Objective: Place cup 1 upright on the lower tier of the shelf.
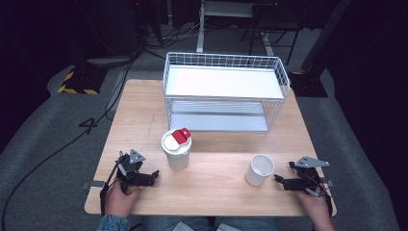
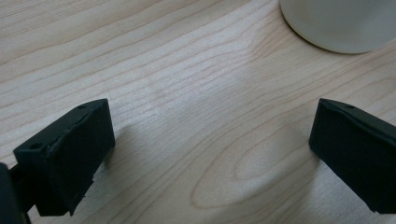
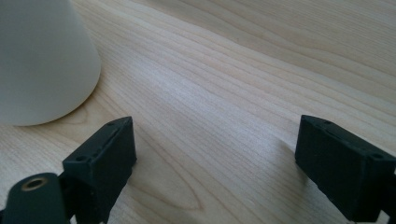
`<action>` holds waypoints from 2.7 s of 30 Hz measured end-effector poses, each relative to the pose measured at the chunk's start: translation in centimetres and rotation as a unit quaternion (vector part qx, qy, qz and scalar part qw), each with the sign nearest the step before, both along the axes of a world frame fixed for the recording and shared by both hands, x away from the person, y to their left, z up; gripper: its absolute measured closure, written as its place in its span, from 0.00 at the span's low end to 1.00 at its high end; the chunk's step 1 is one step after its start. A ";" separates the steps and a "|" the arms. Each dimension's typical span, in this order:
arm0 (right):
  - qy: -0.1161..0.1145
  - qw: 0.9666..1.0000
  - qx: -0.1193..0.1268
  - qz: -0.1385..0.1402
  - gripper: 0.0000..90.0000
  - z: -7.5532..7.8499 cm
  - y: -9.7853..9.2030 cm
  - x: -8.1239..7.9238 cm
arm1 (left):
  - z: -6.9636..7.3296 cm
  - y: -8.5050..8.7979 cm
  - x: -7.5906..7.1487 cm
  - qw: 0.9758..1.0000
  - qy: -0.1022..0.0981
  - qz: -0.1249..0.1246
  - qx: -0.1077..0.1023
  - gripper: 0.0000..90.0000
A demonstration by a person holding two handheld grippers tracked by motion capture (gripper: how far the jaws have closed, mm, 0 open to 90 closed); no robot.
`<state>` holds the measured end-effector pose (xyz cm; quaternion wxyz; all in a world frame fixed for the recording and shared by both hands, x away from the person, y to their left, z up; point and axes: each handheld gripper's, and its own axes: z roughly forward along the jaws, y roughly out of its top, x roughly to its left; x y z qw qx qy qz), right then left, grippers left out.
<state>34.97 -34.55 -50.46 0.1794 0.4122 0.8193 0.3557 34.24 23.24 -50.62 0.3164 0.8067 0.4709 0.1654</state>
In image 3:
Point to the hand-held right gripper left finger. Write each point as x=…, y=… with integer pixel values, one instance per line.
x=99, y=168

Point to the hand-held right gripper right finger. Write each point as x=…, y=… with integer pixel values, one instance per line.
x=342, y=168

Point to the cream paper cup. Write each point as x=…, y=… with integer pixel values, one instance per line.
x=40, y=62

